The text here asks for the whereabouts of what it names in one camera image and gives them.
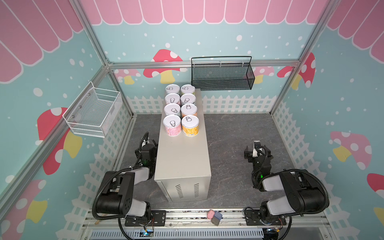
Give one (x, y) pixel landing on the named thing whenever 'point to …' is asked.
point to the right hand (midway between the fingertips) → (256, 145)
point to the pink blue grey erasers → (215, 217)
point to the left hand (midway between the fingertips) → (149, 147)
